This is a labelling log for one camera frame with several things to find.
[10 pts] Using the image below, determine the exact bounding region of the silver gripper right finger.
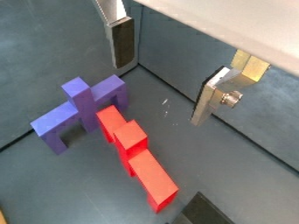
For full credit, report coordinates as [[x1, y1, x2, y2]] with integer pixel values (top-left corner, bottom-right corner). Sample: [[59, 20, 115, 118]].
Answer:
[[191, 50, 270, 126]]

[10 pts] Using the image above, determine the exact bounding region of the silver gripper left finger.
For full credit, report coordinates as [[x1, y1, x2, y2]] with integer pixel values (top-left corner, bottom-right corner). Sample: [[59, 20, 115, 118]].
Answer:
[[93, 0, 135, 68]]

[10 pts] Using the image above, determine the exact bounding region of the purple three-legged block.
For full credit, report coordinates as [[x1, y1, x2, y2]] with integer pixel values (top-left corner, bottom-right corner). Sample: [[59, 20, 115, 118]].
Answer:
[[31, 75, 129, 155]]

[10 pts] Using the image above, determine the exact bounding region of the red three-legged block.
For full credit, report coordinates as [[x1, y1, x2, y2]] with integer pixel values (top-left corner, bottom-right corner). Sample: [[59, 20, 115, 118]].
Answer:
[[97, 105, 179, 213]]

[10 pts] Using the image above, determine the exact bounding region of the black angle bracket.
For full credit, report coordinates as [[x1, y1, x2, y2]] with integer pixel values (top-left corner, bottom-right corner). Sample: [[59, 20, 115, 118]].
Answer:
[[173, 192, 235, 224]]

